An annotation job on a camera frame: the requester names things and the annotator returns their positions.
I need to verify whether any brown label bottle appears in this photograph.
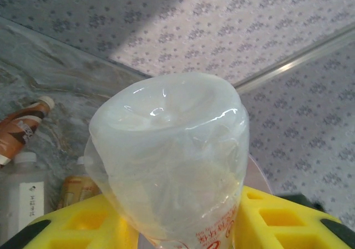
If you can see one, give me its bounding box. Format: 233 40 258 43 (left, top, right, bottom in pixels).
0 95 55 167

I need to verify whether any yellow label bottle white cap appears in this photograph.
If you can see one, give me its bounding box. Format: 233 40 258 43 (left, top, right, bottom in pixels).
57 155 104 214

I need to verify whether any aluminium frame post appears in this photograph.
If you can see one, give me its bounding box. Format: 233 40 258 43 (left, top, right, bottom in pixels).
232 24 355 95

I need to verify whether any white bottle with white label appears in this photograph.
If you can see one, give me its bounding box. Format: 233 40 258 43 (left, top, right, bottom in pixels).
0 152 45 227

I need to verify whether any translucent bottle with red print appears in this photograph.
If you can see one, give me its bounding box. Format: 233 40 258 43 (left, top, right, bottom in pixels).
84 73 250 249

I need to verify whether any pink plastic bin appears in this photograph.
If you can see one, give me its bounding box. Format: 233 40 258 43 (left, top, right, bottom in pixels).
244 151 274 197

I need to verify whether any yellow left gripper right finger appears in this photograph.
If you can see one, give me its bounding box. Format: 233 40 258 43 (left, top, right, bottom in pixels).
234 186 344 249

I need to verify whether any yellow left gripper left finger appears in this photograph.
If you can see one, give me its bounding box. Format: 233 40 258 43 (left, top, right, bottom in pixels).
27 195 139 249

